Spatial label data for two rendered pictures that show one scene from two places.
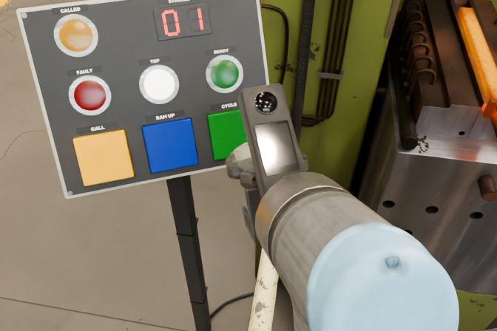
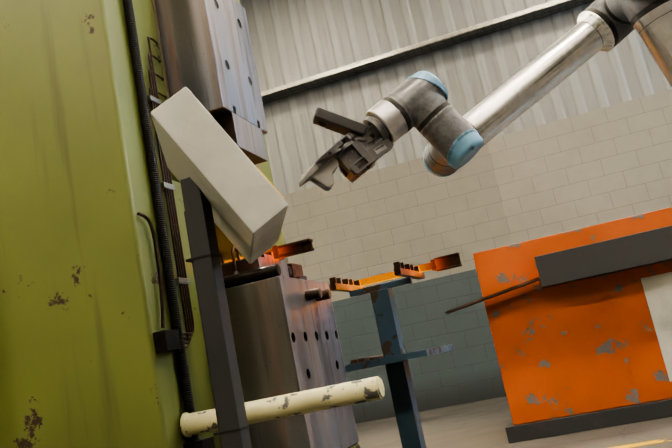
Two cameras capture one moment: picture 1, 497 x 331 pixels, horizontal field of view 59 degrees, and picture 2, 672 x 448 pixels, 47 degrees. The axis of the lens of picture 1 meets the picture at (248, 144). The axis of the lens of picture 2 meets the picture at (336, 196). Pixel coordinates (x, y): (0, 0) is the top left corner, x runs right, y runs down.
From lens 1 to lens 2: 1.78 m
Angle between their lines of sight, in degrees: 95
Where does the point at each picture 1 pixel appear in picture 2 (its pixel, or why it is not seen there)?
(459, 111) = (268, 259)
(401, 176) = (287, 301)
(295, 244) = (405, 87)
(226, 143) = not seen: hidden behind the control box
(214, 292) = not seen: outside the picture
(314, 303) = (426, 77)
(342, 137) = (201, 360)
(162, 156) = not seen: hidden behind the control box
